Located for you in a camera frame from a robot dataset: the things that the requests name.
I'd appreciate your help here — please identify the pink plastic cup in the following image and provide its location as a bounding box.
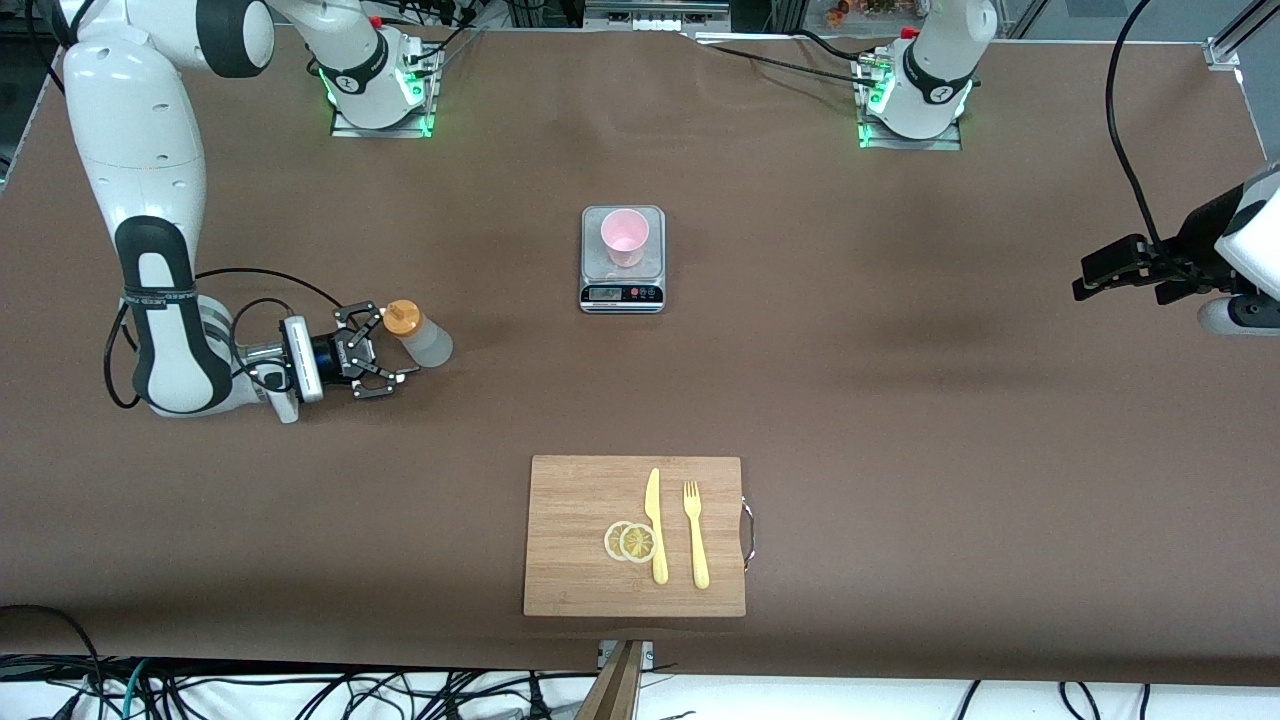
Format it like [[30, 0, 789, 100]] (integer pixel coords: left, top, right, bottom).
[[599, 207, 652, 270]]

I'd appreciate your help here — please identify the clear sauce bottle orange cap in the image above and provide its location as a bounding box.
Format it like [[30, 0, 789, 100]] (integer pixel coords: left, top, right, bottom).
[[382, 299, 455, 369]]

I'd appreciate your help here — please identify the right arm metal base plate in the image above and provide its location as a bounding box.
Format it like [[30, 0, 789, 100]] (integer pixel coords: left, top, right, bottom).
[[330, 44, 439, 140]]

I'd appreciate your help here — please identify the silver digital kitchen scale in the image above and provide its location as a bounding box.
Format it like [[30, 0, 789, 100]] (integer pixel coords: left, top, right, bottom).
[[578, 204, 667, 316]]

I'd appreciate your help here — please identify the wooden cutting board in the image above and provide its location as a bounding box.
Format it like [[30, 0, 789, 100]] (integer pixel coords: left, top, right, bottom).
[[522, 454, 748, 619]]

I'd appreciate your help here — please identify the green floor cable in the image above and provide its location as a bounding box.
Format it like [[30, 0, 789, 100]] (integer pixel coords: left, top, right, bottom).
[[94, 657, 153, 720]]

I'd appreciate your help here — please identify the black table cable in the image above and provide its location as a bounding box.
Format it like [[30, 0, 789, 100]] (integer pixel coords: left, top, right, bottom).
[[693, 40, 887, 92], [788, 27, 883, 67]]

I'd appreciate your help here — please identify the yellow plastic knife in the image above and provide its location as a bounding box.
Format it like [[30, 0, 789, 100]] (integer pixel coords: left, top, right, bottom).
[[644, 467, 670, 587]]

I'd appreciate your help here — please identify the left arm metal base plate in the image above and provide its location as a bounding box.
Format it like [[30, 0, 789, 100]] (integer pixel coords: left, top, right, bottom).
[[857, 58, 964, 152]]

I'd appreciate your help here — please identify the yellow plastic fork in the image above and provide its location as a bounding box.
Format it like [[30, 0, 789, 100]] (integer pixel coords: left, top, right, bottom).
[[682, 479, 712, 591]]

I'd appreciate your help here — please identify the wooden post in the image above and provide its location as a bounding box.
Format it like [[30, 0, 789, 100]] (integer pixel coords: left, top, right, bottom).
[[574, 640, 647, 720]]

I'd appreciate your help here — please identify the metal table bracket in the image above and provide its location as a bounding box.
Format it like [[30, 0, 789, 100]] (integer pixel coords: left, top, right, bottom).
[[596, 639, 657, 672]]

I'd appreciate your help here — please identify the black floor cable loop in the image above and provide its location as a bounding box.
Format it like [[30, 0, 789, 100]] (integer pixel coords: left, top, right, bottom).
[[0, 603, 103, 701]]

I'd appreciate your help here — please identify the aluminium frame profile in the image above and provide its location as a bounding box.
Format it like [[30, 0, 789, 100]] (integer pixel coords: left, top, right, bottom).
[[1203, 0, 1280, 73]]

